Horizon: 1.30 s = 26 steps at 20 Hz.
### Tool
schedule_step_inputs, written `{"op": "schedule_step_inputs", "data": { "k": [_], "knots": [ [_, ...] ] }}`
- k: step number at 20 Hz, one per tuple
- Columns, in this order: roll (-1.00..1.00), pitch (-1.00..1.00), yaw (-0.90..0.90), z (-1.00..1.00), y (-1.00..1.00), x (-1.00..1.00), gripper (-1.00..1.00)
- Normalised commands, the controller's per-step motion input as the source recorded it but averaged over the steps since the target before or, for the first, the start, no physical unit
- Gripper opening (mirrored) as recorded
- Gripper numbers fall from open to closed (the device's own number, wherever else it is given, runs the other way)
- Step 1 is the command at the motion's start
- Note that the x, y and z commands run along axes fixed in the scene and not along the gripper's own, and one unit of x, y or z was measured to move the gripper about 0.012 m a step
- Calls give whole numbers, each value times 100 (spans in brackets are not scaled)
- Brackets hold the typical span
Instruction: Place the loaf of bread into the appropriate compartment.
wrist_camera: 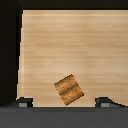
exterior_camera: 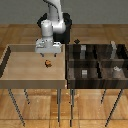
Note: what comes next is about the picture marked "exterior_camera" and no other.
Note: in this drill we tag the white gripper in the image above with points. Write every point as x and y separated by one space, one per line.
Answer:
48 46

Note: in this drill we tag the small brown bread loaf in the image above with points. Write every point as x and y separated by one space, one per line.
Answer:
48 63

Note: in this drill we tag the dark wooden compartment bin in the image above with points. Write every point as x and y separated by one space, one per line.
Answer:
96 81

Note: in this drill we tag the light wooden bin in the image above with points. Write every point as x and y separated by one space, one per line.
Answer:
30 70

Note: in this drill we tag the small black diamond marker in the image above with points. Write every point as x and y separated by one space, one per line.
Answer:
77 41

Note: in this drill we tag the small grey block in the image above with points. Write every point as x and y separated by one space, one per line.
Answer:
84 73

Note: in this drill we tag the grey metal table leg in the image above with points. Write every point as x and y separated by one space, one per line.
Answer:
16 106
26 95
59 108
113 106
103 95
72 108

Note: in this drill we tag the pale grey can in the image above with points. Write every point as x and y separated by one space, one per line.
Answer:
117 70

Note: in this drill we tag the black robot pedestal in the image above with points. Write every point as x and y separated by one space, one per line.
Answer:
67 23

